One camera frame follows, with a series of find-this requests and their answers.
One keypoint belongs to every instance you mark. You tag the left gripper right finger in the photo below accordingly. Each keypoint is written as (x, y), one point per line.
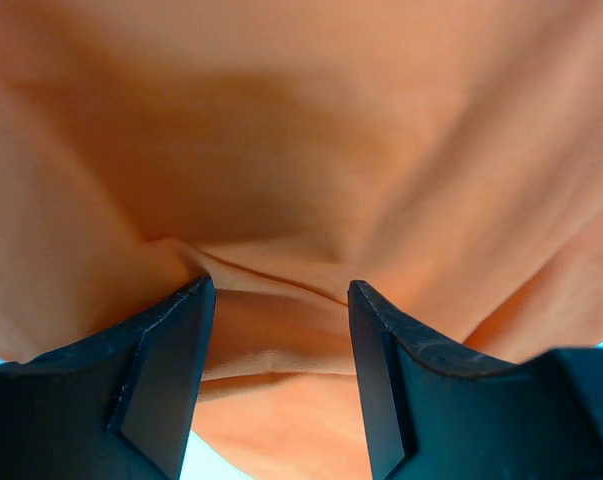
(436, 409)

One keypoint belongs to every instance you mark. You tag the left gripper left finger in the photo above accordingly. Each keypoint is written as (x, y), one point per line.
(116, 405)

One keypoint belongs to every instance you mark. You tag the orange t shirt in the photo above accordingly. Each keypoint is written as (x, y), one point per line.
(450, 153)

